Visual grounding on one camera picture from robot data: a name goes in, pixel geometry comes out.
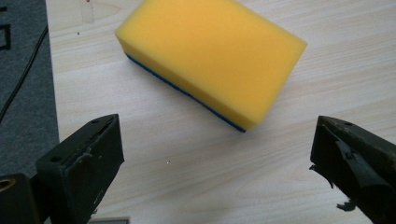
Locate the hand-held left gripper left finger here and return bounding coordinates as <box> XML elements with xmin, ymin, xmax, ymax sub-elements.
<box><xmin>35</xmin><ymin>113</ymin><xmax>125</xmax><ymax>224</ymax></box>

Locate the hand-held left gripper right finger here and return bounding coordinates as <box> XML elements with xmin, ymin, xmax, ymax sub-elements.
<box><xmin>308</xmin><ymin>115</ymin><xmax>396</xmax><ymax>224</ymax></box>

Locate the yellow sponge with blue base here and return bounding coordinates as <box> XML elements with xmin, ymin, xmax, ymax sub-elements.
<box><xmin>114</xmin><ymin>0</ymin><xmax>308</xmax><ymax>133</ymax></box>

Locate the black cable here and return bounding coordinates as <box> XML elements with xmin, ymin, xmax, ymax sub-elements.
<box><xmin>0</xmin><ymin>23</ymin><xmax>50</xmax><ymax>124</ymax></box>

